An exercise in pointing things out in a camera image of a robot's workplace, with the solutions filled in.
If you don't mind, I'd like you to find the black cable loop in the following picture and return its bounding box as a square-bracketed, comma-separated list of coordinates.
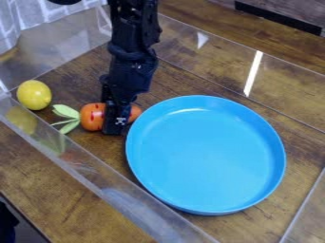
[45, 0, 160, 69]

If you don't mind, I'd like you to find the blue round plastic tray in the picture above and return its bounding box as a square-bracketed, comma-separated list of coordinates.
[125, 95, 287, 215]

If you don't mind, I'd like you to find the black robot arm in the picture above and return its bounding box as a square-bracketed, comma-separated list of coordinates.
[98, 0, 163, 135]

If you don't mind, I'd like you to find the clear acrylic barrier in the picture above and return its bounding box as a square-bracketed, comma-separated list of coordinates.
[0, 92, 219, 243]
[0, 7, 325, 132]

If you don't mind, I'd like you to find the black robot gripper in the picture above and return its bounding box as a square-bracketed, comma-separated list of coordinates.
[100, 54, 159, 135]

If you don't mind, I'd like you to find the clear acrylic front barrier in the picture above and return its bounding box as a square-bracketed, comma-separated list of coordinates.
[0, 92, 219, 243]

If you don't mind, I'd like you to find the yellow toy lemon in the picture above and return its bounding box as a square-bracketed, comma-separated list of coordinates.
[16, 80, 52, 110]

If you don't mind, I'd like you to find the clear acrylic back barrier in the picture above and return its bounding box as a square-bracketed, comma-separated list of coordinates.
[0, 7, 325, 132]

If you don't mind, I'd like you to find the orange toy carrot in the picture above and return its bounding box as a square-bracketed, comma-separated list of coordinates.
[52, 103, 141, 134]

